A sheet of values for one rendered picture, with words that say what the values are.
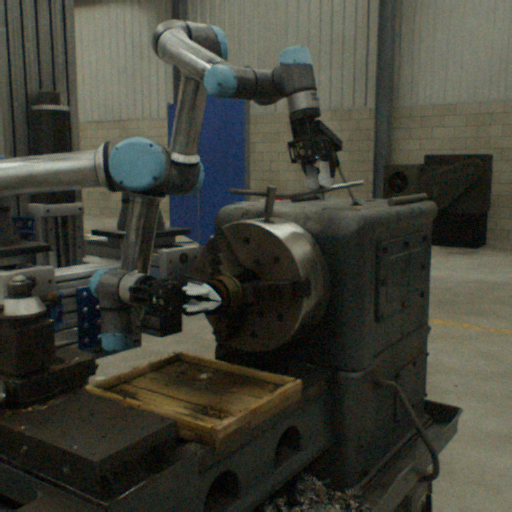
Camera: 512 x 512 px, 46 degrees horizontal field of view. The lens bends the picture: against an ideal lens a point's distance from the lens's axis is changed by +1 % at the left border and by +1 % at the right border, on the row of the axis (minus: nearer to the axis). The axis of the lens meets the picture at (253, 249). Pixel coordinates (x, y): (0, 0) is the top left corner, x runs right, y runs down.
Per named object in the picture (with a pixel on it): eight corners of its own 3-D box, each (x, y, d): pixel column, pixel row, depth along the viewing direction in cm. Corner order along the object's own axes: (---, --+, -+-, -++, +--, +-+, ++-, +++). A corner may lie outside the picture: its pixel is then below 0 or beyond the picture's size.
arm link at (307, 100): (296, 101, 150) (325, 91, 145) (300, 119, 150) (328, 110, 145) (280, 98, 144) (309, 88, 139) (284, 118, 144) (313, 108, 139)
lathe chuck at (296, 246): (210, 320, 162) (226, 206, 154) (311, 361, 145) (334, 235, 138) (188, 328, 155) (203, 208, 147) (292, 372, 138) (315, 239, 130)
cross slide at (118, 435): (15, 390, 120) (14, 368, 120) (178, 447, 96) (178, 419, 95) (-71, 420, 107) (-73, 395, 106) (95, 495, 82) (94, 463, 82)
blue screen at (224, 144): (147, 244, 1022) (143, 101, 989) (193, 242, 1048) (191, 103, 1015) (212, 293, 637) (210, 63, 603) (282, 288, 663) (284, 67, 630)
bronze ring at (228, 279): (217, 269, 140) (191, 275, 133) (249, 273, 135) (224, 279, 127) (217, 308, 141) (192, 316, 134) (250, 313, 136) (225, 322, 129)
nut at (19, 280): (23, 292, 105) (22, 272, 104) (37, 295, 102) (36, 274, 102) (2, 296, 101) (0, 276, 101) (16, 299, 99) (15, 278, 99)
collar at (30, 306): (27, 305, 108) (26, 289, 107) (55, 311, 103) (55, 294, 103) (-15, 314, 101) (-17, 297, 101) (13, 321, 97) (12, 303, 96)
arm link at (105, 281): (113, 298, 151) (111, 264, 150) (144, 304, 145) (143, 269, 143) (87, 304, 145) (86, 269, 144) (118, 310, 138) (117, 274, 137)
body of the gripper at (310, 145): (290, 166, 143) (280, 116, 143) (308, 166, 150) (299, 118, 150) (318, 159, 139) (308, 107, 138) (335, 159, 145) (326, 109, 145)
